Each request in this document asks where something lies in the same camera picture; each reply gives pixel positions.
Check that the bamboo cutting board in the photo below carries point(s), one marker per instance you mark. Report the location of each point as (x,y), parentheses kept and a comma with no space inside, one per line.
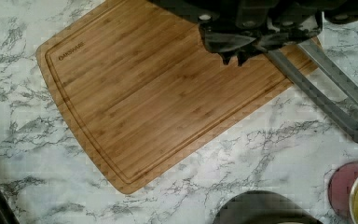
(140,93)

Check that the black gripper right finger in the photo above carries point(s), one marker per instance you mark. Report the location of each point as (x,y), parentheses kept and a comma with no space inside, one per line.
(270,42)

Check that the pink plate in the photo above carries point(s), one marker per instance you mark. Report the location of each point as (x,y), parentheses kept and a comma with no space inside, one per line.
(339,188)

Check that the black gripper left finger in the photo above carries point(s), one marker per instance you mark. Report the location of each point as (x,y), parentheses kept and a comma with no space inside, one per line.
(227,45)

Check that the dark grey round object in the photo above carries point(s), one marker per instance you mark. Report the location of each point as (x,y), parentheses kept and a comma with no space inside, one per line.
(262,207)

